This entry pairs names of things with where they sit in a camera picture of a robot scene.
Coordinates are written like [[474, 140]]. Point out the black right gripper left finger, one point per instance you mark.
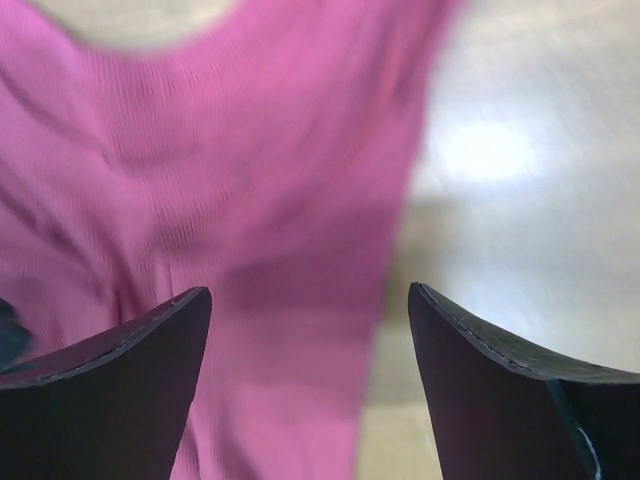
[[113, 406]]

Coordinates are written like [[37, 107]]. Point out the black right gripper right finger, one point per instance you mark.
[[503, 407]]

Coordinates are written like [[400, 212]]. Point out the folded navy tank top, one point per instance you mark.
[[14, 338]]

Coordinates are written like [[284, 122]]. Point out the maroon tank top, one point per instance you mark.
[[266, 159]]

